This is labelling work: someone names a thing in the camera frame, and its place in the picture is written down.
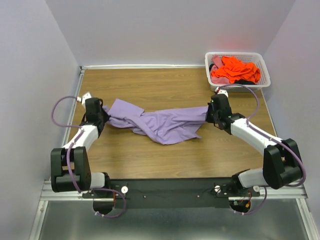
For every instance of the purple t shirt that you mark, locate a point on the purple t shirt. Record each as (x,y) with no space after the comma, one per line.
(166,127)

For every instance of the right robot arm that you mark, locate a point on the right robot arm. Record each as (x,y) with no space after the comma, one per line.
(282,163)

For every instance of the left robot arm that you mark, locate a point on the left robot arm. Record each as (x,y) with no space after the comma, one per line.
(69,165)

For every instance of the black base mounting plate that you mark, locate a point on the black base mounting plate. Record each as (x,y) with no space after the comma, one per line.
(134,201)

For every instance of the pink t shirt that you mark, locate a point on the pink t shirt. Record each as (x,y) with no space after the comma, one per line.
(217,74)

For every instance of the orange t shirt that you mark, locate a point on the orange t shirt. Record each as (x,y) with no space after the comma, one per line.
(236,69)

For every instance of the white plastic laundry basket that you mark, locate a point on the white plastic laundry basket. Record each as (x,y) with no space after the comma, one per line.
(245,57)

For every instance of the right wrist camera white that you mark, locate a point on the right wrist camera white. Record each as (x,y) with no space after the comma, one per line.
(221,91)

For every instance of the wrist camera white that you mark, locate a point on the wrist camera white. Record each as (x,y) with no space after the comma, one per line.
(221,91)
(84,97)

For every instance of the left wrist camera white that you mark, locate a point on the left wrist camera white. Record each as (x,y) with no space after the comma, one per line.
(84,97)

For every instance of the aluminium frame rail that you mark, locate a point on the aluminium frame rail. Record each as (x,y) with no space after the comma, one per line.
(47,194)

